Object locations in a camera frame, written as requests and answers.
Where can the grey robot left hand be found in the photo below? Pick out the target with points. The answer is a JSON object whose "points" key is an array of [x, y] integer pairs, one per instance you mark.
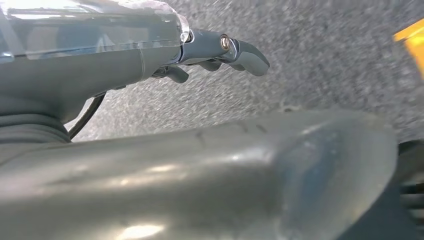
{"points": [[99, 73]]}

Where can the yellow floor tape square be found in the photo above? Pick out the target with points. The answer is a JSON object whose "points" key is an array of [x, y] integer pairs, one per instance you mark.
{"points": [[414, 43]]}

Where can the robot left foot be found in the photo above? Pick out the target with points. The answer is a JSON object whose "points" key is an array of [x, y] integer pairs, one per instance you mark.
{"points": [[410, 198]]}

